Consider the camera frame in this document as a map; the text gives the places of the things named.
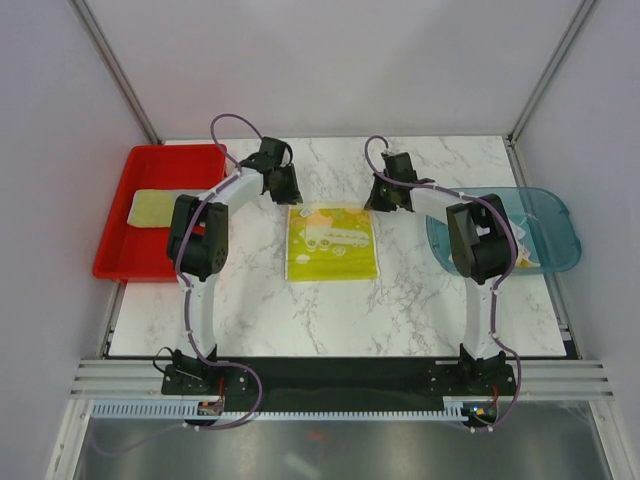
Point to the yellow patterned towel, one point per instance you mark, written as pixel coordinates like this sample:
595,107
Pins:
330,243

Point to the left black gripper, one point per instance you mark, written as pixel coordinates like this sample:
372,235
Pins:
291,196

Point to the white cable duct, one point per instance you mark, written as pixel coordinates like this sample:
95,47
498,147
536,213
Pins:
194,410

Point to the aluminium frame post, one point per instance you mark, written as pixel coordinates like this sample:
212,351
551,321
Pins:
562,50
109,59

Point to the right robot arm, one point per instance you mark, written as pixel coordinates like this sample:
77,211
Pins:
482,245

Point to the aluminium front rail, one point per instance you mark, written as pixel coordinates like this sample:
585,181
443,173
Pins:
541,380

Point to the grey frog towel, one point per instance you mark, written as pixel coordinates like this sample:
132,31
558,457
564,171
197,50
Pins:
152,208

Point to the cream towel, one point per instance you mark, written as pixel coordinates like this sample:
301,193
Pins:
524,259

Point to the right aluminium frame post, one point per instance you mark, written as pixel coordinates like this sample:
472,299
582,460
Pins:
562,50

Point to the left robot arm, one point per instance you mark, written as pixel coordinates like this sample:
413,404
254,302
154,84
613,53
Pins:
198,242

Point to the blue transparent plastic tub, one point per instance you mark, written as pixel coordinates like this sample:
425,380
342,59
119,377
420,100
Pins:
550,235

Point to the left aluminium frame post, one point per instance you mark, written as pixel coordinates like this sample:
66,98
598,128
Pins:
109,59

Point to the red plastic bin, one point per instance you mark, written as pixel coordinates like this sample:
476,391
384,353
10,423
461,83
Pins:
130,254

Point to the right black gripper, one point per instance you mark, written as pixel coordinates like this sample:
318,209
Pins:
375,203

